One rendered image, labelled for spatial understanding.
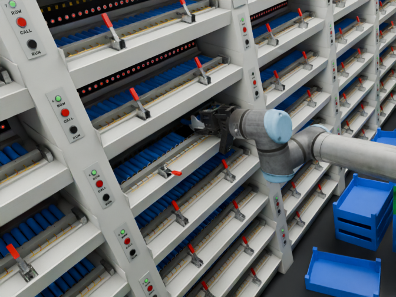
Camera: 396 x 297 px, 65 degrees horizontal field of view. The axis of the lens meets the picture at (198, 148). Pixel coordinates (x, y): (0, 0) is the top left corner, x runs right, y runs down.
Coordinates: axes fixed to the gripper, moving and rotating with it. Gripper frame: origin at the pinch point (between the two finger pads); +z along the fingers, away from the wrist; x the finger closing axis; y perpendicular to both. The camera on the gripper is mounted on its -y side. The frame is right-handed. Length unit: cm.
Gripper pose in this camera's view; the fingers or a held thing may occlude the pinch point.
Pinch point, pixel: (194, 125)
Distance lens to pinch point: 112.0
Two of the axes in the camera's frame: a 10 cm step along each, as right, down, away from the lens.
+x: -6.7, 4.8, -5.7
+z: -6.9, -1.1, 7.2
